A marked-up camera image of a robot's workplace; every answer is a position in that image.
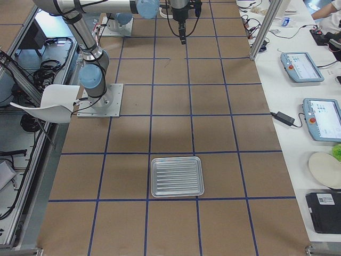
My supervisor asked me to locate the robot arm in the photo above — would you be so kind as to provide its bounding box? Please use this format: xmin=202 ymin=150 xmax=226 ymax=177
xmin=106 ymin=13 xmax=133 ymax=31
xmin=34 ymin=1 xmax=160 ymax=113

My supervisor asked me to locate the black power adapter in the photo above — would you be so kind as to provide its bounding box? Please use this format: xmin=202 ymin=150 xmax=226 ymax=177
xmin=271 ymin=111 xmax=295 ymax=126

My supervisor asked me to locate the white plastic half ring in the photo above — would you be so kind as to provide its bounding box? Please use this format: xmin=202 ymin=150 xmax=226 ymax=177
xmin=158 ymin=7 xmax=174 ymax=19

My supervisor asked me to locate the beige plate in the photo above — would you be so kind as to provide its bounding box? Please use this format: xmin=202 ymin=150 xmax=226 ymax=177
xmin=308 ymin=152 xmax=340 ymax=190

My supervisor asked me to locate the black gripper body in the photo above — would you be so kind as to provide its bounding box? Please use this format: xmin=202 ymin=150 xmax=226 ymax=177
xmin=170 ymin=0 xmax=189 ymax=23

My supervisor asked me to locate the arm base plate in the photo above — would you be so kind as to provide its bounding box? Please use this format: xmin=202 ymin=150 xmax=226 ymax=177
xmin=77 ymin=84 xmax=124 ymax=118
xmin=100 ymin=17 xmax=133 ymax=37

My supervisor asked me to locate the black laptop box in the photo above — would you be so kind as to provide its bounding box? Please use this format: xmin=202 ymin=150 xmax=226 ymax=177
xmin=306 ymin=193 xmax=340 ymax=235

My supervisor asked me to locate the teach pendant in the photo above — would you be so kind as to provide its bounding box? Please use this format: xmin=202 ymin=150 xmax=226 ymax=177
xmin=280 ymin=52 xmax=324 ymax=83
xmin=302 ymin=98 xmax=340 ymax=142

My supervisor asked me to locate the far teach pendant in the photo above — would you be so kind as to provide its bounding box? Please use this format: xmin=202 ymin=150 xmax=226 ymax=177
xmin=280 ymin=52 xmax=324 ymax=83

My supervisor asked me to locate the ribbed metal tray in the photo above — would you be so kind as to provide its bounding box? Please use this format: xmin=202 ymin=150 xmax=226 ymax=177
xmin=151 ymin=156 xmax=205 ymax=198

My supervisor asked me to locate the aluminium frame post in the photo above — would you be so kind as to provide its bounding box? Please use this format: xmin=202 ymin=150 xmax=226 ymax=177
xmin=249 ymin=0 xmax=282 ymax=60

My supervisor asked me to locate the near teach pendant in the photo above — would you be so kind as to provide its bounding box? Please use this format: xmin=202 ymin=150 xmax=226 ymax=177
xmin=302 ymin=98 xmax=340 ymax=142

